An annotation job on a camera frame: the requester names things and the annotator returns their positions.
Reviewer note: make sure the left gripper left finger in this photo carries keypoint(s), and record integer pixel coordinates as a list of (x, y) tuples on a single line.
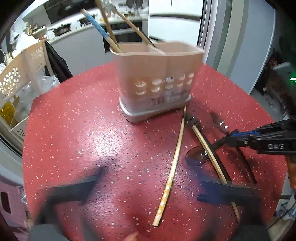
[(78, 191)]

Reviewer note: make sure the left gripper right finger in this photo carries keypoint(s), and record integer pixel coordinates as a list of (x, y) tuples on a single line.
[(218, 193)]

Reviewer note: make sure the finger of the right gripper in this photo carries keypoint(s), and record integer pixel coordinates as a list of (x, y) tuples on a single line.
[(232, 142), (242, 133)]

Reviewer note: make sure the plain bamboo chopstick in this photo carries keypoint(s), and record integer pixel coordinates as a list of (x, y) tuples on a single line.
[(108, 26)]

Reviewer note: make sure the dark spoon grey handle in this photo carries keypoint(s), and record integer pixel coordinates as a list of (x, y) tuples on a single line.
[(197, 156)]

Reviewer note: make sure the person's right hand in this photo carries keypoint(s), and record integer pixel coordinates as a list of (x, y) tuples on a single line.
[(292, 174)]

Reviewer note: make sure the person's left hand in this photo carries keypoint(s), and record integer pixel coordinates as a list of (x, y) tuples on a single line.
[(131, 237)]

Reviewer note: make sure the patterned tip bamboo chopstick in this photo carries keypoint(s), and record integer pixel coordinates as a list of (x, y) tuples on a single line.
[(169, 181)]

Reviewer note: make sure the pink plastic stool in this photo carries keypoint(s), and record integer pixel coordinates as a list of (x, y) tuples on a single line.
[(13, 210)]

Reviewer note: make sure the beige plastic utensil holder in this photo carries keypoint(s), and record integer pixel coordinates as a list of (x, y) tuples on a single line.
[(153, 79)]

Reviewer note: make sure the black garment on rack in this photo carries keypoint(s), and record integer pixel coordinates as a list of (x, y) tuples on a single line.
[(58, 64)]

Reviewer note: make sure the cream perforated storage rack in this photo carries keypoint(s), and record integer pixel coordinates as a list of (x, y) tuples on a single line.
[(25, 69)]

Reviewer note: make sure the wooden chopstick in holder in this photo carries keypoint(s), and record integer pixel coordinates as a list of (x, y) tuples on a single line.
[(140, 33)]

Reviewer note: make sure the built-in black oven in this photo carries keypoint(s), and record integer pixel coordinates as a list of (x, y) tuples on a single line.
[(124, 33)]

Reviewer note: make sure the black wok on stove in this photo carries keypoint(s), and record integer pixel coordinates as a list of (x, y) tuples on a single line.
[(61, 29)]

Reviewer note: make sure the blue patterned wooden chopstick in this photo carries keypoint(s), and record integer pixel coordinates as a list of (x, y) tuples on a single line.
[(104, 34)]

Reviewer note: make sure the pot on stove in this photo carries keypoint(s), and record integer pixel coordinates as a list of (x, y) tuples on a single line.
[(84, 22)]

